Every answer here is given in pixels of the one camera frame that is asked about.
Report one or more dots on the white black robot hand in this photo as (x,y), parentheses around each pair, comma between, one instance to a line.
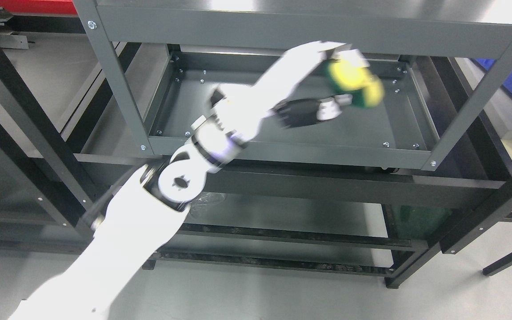
(240,115)

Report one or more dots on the black metal shelf rack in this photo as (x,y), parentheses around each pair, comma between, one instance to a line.
(65,150)

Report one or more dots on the red plastic bin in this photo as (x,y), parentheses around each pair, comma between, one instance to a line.
(59,7)

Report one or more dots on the grey metal shelf cart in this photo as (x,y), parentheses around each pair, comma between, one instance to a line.
(308,81)

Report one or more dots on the green yellow sponge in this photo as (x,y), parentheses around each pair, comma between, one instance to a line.
(355,79)

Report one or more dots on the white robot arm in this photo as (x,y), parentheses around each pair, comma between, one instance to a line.
(136,224)

